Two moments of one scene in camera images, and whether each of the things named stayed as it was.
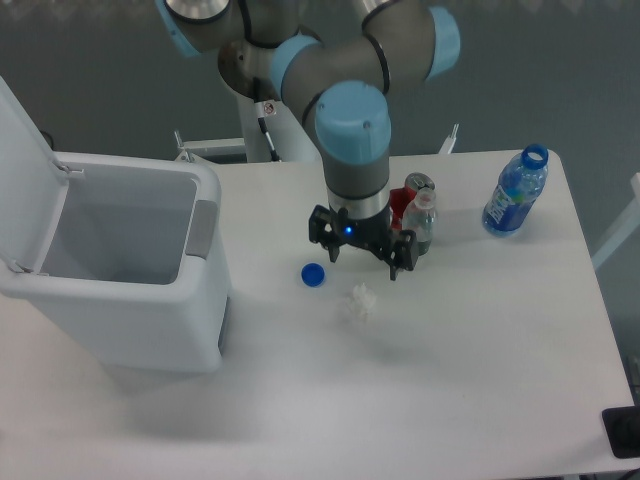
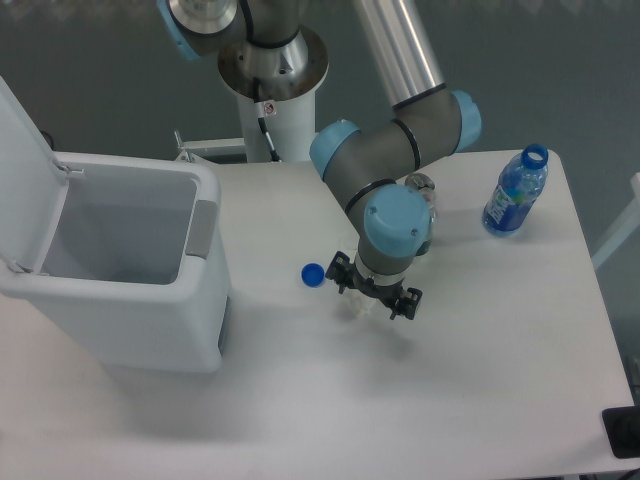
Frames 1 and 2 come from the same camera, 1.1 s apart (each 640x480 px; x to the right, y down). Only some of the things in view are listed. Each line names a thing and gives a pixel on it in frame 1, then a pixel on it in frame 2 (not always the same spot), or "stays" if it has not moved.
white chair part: x=629 y=221 stays
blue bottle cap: x=313 y=274 stays
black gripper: x=332 y=228 → x=343 y=273
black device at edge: x=622 y=428 stays
